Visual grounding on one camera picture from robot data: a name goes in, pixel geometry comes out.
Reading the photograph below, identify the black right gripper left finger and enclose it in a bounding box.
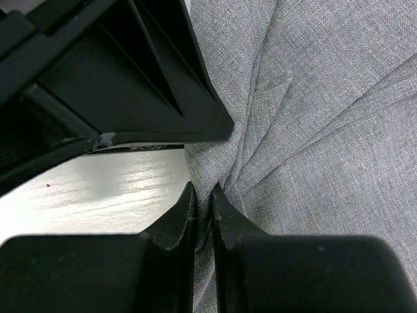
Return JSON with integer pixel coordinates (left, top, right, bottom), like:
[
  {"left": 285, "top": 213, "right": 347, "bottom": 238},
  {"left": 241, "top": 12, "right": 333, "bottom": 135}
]
[{"left": 1, "top": 183, "right": 195, "bottom": 312}]

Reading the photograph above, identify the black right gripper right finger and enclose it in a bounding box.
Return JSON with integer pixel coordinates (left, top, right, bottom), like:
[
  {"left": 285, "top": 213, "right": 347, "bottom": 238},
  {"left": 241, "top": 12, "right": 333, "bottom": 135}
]
[{"left": 211, "top": 186, "right": 416, "bottom": 312}]

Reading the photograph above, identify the grey cloth napkin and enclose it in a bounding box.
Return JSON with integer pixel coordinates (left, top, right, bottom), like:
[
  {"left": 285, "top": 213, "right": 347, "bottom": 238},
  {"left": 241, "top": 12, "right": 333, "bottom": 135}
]
[{"left": 185, "top": 1, "right": 416, "bottom": 312}]

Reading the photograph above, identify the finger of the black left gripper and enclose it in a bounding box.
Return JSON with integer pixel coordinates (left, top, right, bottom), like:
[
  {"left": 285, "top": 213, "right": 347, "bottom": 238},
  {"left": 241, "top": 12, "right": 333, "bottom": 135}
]
[{"left": 1, "top": 1, "right": 234, "bottom": 194}]

